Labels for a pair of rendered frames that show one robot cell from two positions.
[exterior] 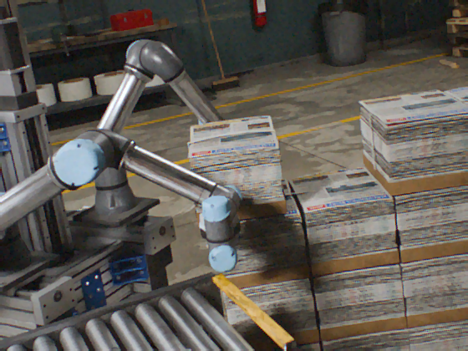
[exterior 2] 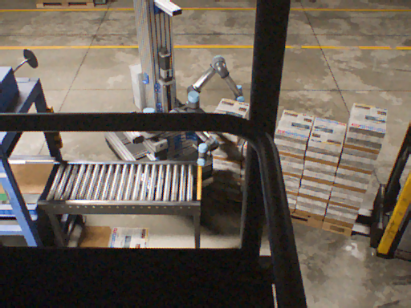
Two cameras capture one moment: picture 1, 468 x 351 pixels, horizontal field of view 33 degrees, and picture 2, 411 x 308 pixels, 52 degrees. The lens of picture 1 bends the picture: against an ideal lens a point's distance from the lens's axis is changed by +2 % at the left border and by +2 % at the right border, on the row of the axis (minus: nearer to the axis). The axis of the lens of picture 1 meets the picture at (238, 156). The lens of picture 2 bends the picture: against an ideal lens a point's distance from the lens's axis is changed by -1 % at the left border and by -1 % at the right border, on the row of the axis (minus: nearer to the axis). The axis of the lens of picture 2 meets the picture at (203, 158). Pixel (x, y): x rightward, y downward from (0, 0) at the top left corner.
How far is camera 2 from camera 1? 2.07 m
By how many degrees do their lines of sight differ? 32
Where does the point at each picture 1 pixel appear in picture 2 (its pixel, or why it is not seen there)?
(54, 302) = (160, 147)
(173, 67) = (223, 74)
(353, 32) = not seen: outside the picture
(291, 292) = (233, 166)
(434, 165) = (289, 149)
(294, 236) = (238, 152)
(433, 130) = (290, 139)
